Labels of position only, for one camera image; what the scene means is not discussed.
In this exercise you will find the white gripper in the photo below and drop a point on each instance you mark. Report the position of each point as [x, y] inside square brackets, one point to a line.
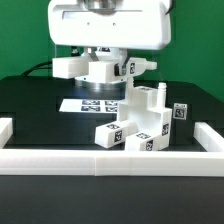
[132, 24]

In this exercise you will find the white chair seat part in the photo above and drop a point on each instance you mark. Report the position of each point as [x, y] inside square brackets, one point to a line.
[146, 107]

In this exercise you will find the white short tagged block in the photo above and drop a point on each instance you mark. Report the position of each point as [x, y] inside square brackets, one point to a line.
[114, 133]

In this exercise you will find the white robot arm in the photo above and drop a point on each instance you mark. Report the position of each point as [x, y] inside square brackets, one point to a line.
[103, 53]

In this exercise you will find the white tagged flat board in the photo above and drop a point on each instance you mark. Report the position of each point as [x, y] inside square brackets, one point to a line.
[89, 106]

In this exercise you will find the white fence frame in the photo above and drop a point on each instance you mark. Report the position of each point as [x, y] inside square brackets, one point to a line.
[104, 163]

